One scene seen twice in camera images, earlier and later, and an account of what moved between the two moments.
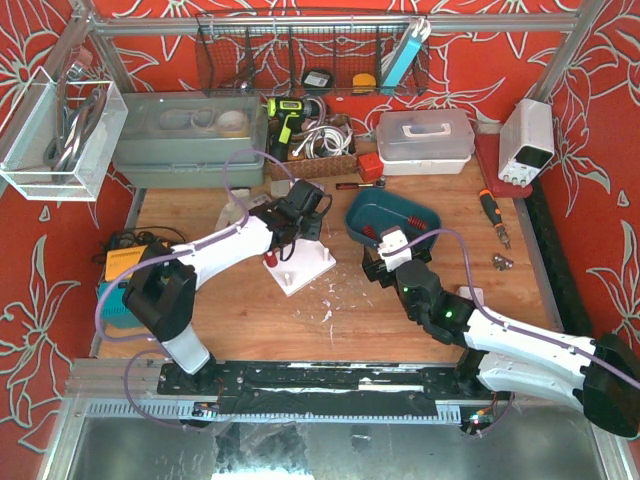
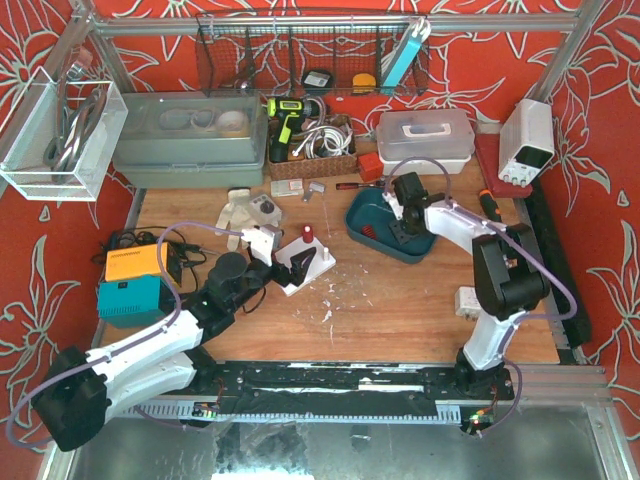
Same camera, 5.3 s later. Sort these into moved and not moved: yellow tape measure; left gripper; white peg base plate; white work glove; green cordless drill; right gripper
Moved: right gripper; left gripper
Not moved: green cordless drill; white peg base plate; white work glove; yellow tape measure
